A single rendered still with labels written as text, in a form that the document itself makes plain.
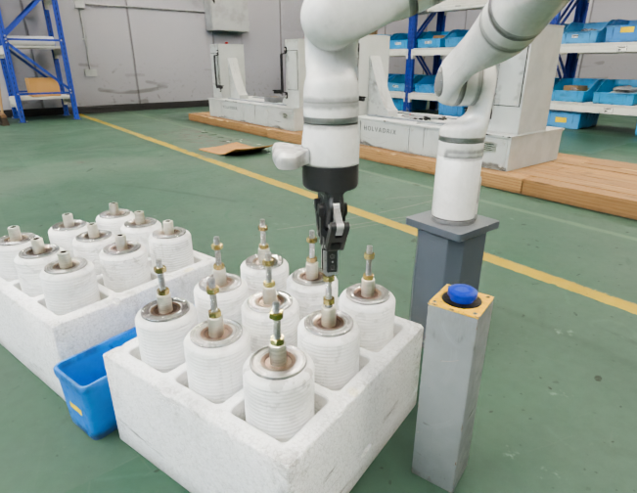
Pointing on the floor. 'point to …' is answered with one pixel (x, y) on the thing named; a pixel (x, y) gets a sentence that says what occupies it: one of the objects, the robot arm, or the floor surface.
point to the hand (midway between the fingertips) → (330, 259)
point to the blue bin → (91, 386)
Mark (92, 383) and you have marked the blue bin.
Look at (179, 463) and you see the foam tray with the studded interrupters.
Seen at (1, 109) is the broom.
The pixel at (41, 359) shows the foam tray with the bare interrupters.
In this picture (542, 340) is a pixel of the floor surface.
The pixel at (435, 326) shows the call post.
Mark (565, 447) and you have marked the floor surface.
